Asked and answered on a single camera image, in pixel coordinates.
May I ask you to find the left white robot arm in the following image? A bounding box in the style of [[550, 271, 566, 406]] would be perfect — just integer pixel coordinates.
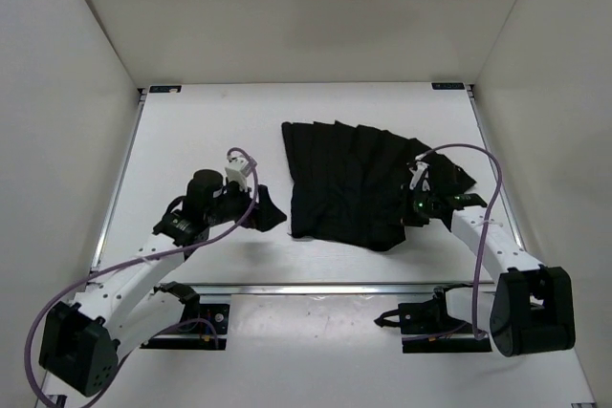
[[39, 169, 287, 397]]

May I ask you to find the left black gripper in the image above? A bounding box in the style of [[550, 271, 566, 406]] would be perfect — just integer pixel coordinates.
[[208, 173, 288, 228]]

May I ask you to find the aluminium table rail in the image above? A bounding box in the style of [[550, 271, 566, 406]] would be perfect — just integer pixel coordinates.
[[181, 281, 450, 298]]

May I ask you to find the right corner label sticker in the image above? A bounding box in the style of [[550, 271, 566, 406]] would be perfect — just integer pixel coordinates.
[[431, 82, 465, 91]]

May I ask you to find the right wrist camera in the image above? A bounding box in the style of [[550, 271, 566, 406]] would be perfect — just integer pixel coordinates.
[[408, 160, 430, 192]]

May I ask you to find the left corner label sticker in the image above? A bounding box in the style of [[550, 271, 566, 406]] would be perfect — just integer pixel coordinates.
[[148, 85, 182, 94]]

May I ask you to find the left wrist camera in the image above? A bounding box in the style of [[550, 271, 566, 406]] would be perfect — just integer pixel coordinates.
[[225, 152, 253, 191]]

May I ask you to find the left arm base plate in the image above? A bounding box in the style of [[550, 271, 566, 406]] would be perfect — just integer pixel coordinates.
[[141, 282, 230, 351]]

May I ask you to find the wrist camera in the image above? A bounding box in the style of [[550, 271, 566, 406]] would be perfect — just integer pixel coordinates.
[[408, 160, 430, 192], [225, 152, 253, 191]]

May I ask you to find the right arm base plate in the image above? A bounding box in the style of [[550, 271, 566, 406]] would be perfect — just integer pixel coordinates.
[[374, 284, 492, 354]]

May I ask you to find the black pleated skirt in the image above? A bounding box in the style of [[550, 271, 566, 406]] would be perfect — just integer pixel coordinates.
[[281, 121, 476, 252]]

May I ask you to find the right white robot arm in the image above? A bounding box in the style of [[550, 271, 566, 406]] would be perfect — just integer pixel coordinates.
[[402, 161, 576, 356]]

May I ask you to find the corner label sticker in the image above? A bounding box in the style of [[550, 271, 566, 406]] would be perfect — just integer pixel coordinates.
[[148, 85, 182, 94], [431, 82, 465, 91]]

